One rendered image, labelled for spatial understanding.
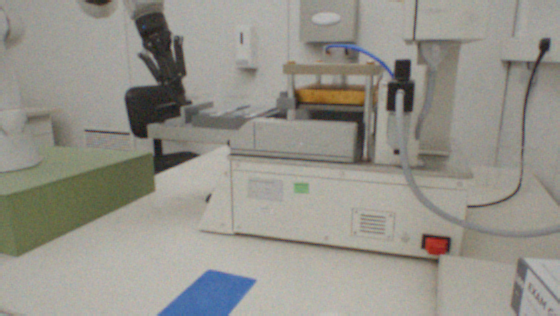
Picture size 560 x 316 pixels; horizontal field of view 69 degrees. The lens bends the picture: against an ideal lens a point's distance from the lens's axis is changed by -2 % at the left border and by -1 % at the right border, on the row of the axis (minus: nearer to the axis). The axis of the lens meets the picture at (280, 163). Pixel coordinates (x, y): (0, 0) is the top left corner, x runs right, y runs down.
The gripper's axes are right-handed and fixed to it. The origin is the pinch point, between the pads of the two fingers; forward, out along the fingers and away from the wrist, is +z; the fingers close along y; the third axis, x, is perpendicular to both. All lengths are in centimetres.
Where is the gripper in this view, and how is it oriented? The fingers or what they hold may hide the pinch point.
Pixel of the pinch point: (178, 96)
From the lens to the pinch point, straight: 106.7
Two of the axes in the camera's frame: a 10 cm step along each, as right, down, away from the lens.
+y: -9.0, 2.7, 3.4
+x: -2.8, 2.4, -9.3
